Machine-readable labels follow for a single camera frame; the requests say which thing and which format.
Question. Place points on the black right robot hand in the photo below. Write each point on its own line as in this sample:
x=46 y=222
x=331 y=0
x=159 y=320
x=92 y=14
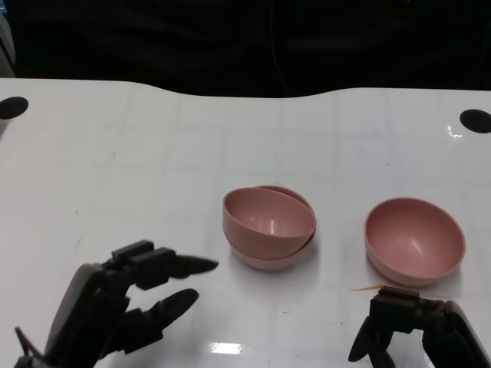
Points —
x=403 y=314

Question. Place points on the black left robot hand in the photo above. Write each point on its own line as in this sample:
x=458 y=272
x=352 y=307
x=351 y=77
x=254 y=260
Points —
x=88 y=306

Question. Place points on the black round table grommet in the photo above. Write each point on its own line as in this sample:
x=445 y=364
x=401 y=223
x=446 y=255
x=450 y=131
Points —
x=13 y=107
x=475 y=120

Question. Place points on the black cloth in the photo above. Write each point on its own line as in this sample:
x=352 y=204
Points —
x=192 y=38

